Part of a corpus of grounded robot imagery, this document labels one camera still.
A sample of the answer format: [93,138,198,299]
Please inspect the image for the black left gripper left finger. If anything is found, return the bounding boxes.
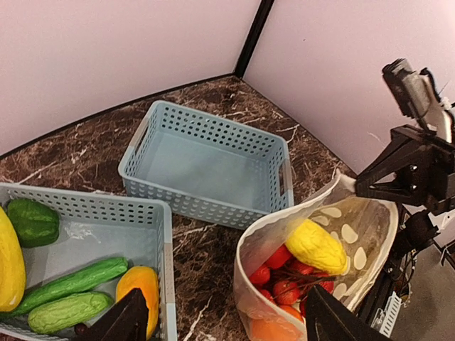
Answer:
[78,288,149,341]

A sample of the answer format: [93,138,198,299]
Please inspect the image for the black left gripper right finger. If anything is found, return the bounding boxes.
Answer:
[305,285,389,341]

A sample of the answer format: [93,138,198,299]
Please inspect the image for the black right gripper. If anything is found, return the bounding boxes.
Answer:
[355,126,454,213]

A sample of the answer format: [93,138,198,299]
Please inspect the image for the orange toy carrot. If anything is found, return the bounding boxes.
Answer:
[115,266,160,341]

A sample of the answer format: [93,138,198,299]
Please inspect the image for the red toy strawberry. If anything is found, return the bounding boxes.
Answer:
[272,280,300,305]

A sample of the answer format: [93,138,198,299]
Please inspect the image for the yellow toy corn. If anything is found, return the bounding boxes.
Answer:
[284,218,348,276]

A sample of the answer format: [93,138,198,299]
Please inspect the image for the clear dotted zip top bag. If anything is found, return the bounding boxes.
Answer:
[233,173,399,340]

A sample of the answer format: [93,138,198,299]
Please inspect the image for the orange toy fruit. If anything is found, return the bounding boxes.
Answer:
[247,309,307,340]

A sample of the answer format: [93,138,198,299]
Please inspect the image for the green toy cucumber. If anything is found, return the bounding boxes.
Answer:
[1,257,129,319]

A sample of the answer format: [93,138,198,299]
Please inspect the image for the light green toy gourd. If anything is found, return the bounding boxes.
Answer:
[28,292,114,334]

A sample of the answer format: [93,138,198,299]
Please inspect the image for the small blue perforated basket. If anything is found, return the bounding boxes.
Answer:
[1,183,178,340]

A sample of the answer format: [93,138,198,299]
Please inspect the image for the yellow green toy banana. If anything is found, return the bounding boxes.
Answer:
[1,208,26,313]

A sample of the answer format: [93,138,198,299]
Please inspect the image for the green toy pepper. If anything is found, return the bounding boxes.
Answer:
[6,198,60,248]

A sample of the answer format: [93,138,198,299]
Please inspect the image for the large blue perforated basket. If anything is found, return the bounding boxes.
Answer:
[118,100,294,229]

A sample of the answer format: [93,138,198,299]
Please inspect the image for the white slotted cable duct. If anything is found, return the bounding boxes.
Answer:
[370,291,402,337]

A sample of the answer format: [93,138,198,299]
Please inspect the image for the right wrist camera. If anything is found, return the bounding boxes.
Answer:
[382,58,454,144]

